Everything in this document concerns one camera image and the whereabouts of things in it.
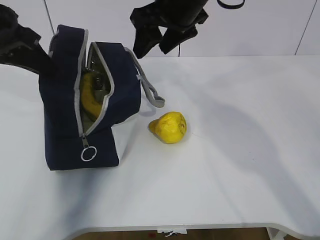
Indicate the long yellow banana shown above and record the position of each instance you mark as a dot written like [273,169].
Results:
[87,99]

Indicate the navy blue lunch bag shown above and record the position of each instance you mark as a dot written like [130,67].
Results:
[71,139]

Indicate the green lidded glass container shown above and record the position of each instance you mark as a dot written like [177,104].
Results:
[101,82]

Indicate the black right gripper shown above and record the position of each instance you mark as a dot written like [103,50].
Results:
[175,15]

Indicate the round yellow pear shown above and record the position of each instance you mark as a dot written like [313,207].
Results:
[170,128]

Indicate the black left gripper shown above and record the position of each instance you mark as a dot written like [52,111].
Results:
[19,45]

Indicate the white label under table edge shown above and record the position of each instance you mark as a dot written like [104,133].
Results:
[172,231]

